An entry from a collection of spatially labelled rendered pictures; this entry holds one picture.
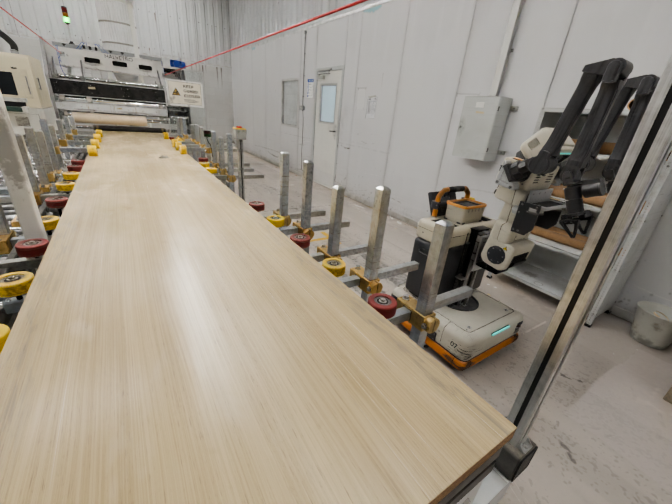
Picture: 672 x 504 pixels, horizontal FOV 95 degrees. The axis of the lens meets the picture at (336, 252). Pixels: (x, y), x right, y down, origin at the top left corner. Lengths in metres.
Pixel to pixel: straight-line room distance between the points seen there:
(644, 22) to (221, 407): 3.53
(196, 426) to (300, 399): 0.17
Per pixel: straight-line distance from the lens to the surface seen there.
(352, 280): 1.10
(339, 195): 1.19
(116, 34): 9.35
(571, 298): 0.71
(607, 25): 3.64
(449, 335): 1.99
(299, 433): 0.56
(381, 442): 0.57
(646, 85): 1.99
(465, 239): 2.03
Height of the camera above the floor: 1.36
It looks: 24 degrees down
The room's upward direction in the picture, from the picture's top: 5 degrees clockwise
